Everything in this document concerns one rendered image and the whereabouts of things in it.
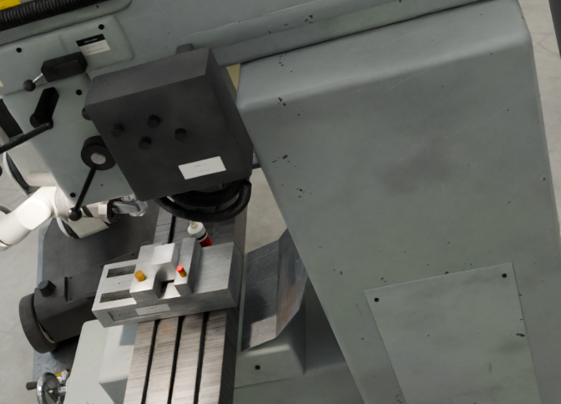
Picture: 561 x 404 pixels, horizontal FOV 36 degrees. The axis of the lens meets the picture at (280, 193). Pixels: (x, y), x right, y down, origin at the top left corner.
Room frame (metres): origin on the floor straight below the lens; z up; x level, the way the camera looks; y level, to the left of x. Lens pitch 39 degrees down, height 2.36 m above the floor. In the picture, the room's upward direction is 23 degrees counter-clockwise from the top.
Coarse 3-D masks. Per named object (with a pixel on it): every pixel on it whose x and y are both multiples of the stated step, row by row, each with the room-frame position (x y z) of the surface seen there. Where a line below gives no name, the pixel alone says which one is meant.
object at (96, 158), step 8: (96, 136) 1.44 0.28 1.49; (88, 144) 1.43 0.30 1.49; (96, 144) 1.42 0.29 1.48; (104, 144) 1.42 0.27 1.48; (88, 152) 1.42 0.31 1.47; (96, 152) 1.42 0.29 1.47; (104, 152) 1.41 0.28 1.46; (88, 160) 1.43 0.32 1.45; (96, 160) 1.42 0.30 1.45; (104, 160) 1.42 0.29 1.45; (112, 160) 1.41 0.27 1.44; (96, 168) 1.42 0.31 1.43; (104, 168) 1.42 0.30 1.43; (88, 176) 1.43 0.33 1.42; (88, 184) 1.43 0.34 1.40; (80, 200) 1.44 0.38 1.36; (72, 208) 1.46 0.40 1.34; (72, 216) 1.44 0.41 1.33; (80, 216) 1.45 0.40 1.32
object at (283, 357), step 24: (240, 312) 1.49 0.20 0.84; (120, 336) 1.58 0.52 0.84; (240, 336) 1.42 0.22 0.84; (288, 336) 1.36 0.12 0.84; (120, 360) 1.50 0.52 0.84; (240, 360) 1.36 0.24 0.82; (264, 360) 1.35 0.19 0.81; (288, 360) 1.33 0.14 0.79; (120, 384) 1.45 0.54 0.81; (240, 384) 1.37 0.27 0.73
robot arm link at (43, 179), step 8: (32, 176) 1.70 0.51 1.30; (40, 176) 1.69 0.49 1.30; (48, 176) 1.67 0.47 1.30; (32, 184) 1.70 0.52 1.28; (40, 184) 1.68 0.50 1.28; (48, 184) 1.67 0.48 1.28; (56, 184) 1.65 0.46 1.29; (40, 192) 1.67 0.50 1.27; (48, 192) 1.66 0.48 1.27; (56, 192) 1.65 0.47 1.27; (56, 200) 1.64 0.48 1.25; (64, 200) 1.62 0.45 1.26; (56, 208) 1.64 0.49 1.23; (64, 208) 1.61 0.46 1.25; (56, 216) 1.64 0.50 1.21
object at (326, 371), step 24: (312, 288) 1.58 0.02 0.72; (312, 312) 1.51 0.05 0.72; (96, 336) 1.74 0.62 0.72; (312, 336) 1.43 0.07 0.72; (96, 360) 1.66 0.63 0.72; (312, 360) 1.36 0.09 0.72; (336, 360) 1.33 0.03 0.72; (72, 384) 1.61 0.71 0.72; (96, 384) 1.58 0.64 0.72; (264, 384) 1.37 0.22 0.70; (288, 384) 1.35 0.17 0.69; (312, 384) 1.33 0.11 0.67; (336, 384) 1.32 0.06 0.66
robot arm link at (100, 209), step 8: (112, 200) 1.56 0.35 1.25; (120, 200) 1.58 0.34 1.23; (80, 208) 1.59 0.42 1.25; (88, 208) 1.57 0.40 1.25; (96, 208) 1.56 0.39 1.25; (104, 208) 1.54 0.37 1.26; (88, 216) 1.59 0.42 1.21; (96, 216) 1.57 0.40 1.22; (104, 216) 1.53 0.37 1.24; (112, 216) 1.54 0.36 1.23
